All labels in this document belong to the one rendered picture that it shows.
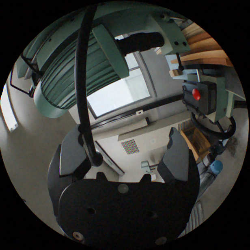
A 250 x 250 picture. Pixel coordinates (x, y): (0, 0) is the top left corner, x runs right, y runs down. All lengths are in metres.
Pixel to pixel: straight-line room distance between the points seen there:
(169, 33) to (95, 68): 0.21
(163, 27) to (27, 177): 1.74
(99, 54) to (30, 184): 1.59
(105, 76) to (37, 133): 1.52
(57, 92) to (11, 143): 1.39
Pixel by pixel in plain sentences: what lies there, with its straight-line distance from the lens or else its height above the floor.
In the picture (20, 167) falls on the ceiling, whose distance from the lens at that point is 1.53.
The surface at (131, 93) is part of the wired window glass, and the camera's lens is 1.56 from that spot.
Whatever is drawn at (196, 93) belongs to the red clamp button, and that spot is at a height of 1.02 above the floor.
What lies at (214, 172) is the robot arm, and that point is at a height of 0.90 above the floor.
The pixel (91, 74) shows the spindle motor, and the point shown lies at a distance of 0.18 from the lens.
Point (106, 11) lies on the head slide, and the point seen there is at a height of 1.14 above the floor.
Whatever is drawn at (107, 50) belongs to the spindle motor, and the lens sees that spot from 0.16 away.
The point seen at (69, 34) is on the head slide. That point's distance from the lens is 0.25.
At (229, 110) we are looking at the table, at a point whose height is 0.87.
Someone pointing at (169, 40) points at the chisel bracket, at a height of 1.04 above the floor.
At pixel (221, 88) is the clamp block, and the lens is 0.28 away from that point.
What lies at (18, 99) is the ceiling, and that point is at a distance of 1.79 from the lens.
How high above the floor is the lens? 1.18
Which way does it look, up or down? 15 degrees up
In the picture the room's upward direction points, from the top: 108 degrees counter-clockwise
